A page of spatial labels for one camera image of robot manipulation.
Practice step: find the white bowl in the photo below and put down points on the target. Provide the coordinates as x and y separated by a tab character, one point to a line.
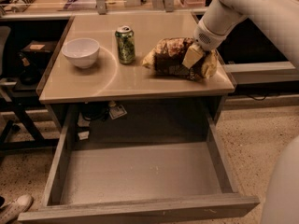
81	52

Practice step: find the white sneaker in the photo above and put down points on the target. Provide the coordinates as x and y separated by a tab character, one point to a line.
12	210

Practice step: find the grey cabinet with counter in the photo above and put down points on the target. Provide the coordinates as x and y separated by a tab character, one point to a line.
110	80

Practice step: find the white paper tag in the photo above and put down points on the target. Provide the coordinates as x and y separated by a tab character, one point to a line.
117	111

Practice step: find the grey open drawer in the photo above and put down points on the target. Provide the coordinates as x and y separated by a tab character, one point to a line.
162	163

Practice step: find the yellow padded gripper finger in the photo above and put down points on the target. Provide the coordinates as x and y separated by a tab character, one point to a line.
194	54

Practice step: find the brown sea salt chip bag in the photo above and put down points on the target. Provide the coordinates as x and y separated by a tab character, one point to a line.
167	56

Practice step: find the green soda can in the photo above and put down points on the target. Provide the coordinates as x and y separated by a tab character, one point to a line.
125	39

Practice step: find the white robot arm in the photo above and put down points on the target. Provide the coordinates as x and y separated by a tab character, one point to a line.
279	22

